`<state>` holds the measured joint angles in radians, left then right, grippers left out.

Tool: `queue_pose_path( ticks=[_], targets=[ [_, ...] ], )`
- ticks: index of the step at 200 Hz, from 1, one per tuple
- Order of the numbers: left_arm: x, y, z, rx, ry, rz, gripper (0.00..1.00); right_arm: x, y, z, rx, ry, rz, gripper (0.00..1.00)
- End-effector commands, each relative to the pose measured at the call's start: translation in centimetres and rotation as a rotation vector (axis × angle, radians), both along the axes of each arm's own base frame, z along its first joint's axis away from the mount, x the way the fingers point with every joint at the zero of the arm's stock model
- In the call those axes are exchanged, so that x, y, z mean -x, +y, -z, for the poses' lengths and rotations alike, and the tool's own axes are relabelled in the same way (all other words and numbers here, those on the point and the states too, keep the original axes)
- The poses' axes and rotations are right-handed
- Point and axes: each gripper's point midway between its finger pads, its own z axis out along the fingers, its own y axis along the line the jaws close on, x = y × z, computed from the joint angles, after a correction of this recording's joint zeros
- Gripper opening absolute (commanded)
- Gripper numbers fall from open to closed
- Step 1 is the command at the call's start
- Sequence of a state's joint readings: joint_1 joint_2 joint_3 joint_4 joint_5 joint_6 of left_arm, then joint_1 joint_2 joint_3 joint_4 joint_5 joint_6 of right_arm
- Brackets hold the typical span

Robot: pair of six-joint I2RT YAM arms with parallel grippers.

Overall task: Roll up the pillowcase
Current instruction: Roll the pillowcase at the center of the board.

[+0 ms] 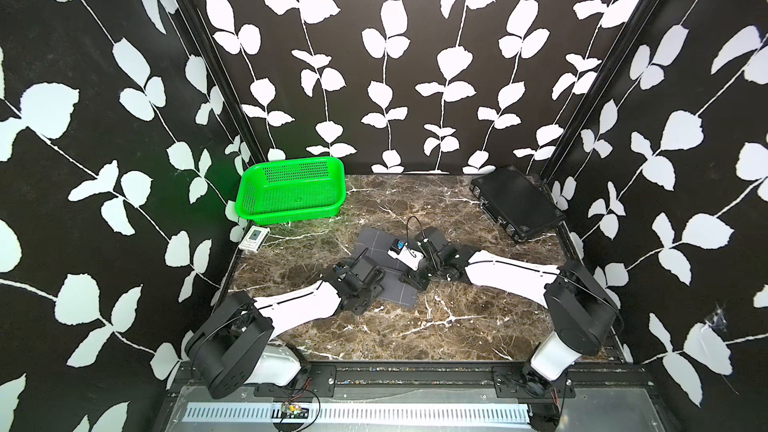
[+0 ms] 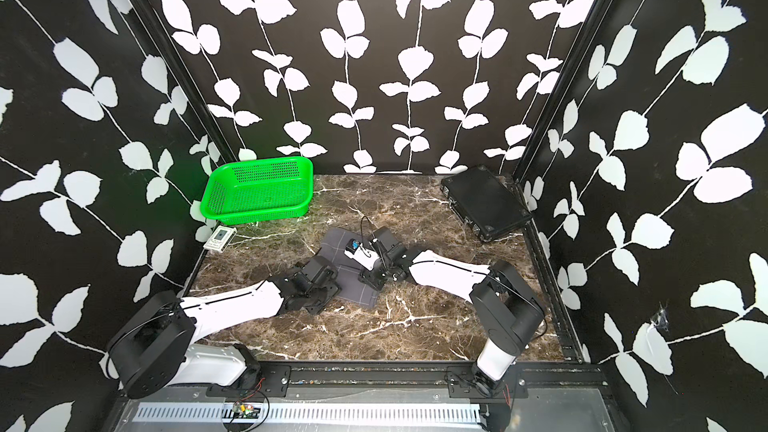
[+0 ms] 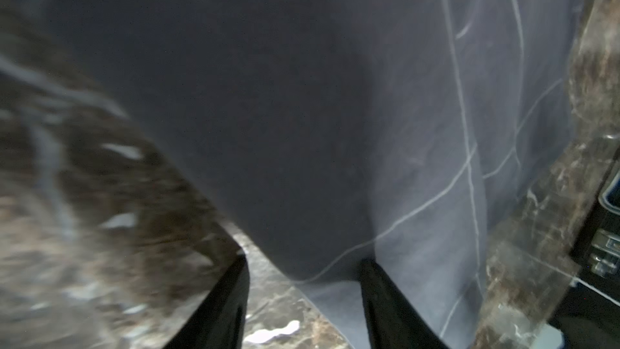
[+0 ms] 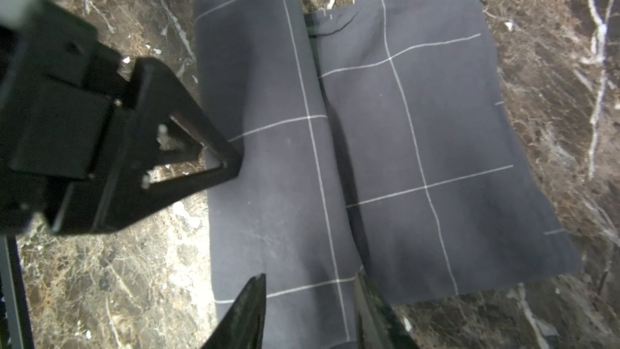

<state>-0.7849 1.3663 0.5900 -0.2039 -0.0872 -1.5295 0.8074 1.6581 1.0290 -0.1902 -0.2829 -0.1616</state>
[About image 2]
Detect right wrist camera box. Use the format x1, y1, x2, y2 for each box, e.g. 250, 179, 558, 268
344, 239, 380, 271

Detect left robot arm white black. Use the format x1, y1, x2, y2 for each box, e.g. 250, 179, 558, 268
107, 256, 340, 399

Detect small white thermometer display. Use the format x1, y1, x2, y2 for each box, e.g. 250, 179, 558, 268
203, 225, 237, 253

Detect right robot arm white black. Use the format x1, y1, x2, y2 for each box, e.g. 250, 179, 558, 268
344, 227, 546, 397

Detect dark grey grid pillowcase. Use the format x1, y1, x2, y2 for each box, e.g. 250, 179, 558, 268
318, 227, 379, 309

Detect black tablet device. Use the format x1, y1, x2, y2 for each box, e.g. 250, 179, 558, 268
440, 165, 532, 243

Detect green plastic basket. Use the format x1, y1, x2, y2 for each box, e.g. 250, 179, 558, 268
200, 156, 314, 226

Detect white perforated rail strip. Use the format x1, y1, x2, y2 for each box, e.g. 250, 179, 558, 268
130, 402, 483, 427

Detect small circuit board with wires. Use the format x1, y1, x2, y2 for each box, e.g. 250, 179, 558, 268
226, 402, 262, 423

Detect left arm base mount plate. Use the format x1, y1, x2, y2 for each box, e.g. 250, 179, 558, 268
206, 362, 291, 400

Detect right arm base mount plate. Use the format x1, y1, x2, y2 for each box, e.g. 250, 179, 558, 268
443, 365, 528, 402

